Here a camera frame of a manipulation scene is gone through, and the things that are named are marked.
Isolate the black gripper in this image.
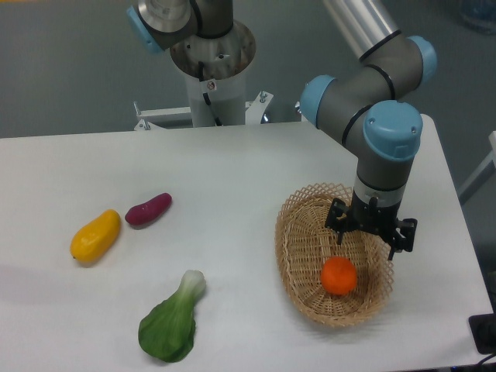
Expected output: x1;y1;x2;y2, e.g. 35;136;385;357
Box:
325;188;418;260

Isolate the orange fruit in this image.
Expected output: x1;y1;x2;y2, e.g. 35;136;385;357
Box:
320;257;357;295

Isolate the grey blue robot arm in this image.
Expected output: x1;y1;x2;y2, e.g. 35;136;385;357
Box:
127;1;437;253

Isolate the woven wicker basket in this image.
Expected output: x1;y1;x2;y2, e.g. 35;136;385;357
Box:
275;183;394;327

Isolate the black device at table corner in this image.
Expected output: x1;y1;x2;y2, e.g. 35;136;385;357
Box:
468;314;495;354

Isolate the purple sweet potato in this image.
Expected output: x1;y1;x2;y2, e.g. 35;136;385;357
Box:
125;192;173;227

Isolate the green bok choy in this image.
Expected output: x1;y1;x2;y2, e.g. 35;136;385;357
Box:
138;270;206;363

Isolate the yellow mango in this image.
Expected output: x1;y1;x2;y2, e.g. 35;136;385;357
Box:
70;209;121;264

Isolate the white frame at right edge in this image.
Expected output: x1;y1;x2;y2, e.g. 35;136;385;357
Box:
457;131;495;205

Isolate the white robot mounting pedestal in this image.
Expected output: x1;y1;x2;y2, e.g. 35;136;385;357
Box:
134;20;274;130

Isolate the black cable on pedestal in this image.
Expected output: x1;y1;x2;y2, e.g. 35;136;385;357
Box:
197;60;223;127

